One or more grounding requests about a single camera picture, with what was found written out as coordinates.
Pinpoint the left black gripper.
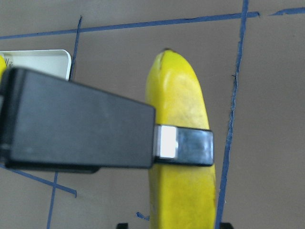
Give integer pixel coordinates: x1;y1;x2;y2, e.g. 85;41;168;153
0;68;155;173

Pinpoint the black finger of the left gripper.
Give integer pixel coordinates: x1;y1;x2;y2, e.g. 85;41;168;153
153;125;214;167

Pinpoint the white rectangular bear tray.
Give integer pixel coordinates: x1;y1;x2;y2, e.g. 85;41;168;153
0;50;71;81

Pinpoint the yellow banana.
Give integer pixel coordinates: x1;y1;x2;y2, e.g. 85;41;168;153
0;56;7;79
145;49;216;229

